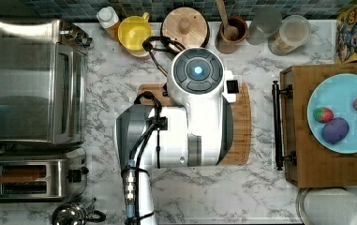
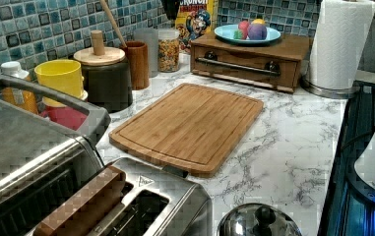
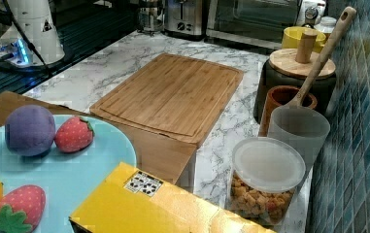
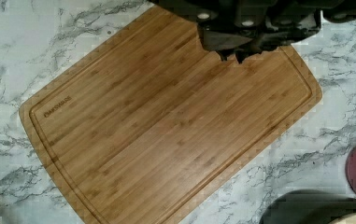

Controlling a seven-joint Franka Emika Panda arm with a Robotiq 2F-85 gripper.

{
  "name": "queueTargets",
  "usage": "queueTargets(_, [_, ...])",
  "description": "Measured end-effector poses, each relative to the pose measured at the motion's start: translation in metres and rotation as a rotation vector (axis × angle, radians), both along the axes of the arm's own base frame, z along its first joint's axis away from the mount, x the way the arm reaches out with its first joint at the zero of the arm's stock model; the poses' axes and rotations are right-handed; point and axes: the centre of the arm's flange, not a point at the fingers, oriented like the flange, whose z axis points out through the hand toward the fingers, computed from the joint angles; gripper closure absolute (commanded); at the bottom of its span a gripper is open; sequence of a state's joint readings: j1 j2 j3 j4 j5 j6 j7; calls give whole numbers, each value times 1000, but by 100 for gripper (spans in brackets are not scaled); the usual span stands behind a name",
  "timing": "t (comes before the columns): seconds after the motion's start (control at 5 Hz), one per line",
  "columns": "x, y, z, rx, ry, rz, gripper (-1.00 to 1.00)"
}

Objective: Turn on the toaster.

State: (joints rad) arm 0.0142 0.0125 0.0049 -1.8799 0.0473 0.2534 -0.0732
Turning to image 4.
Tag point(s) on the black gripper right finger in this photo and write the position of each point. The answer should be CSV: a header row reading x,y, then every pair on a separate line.
x,y
261,43

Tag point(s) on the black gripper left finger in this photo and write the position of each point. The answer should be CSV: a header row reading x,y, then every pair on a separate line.
x,y
226,43

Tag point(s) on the bamboo cutting board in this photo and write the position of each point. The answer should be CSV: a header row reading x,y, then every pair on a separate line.
x,y
148,125

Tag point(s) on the black round plate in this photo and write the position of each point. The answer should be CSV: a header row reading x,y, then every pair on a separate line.
x,y
308,206

